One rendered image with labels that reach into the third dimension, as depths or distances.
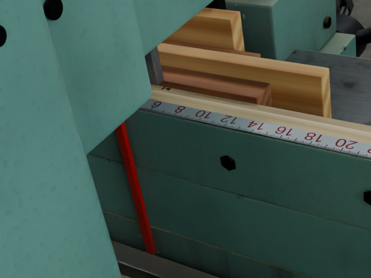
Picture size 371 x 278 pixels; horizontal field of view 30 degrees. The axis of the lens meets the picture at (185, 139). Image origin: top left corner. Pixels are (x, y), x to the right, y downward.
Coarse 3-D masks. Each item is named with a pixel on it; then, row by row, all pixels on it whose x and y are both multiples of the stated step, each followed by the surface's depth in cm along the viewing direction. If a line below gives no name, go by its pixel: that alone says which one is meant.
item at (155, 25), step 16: (144, 0) 44; (160, 0) 45; (176, 0) 47; (192, 0) 48; (208, 0) 50; (144, 16) 44; (160, 16) 46; (176, 16) 47; (192, 16) 49; (144, 32) 44; (160, 32) 46; (144, 48) 45
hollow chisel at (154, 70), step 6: (156, 48) 51; (150, 54) 51; (156, 54) 51; (150, 60) 51; (156, 60) 51; (150, 66) 51; (156, 66) 52; (150, 72) 52; (156, 72) 52; (150, 78) 52; (156, 78) 52; (162, 78) 53; (156, 84) 52
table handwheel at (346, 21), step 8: (336, 16) 82; (344, 16) 82; (336, 24) 80; (344, 24) 80; (352, 24) 81; (360, 24) 81; (336, 32) 79; (344, 32) 79; (352, 32) 80; (360, 32) 80; (368, 32) 79; (360, 40) 80; (368, 40) 79; (360, 48) 81
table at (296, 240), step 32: (320, 64) 61; (352, 64) 60; (352, 96) 56; (96, 160) 55; (128, 192) 55; (160, 192) 53; (192, 192) 50; (224, 192) 49; (160, 224) 55; (192, 224) 53; (224, 224) 50; (256, 224) 49; (288, 224) 47; (320, 224) 45; (256, 256) 50; (288, 256) 49; (320, 256) 47; (352, 256) 45
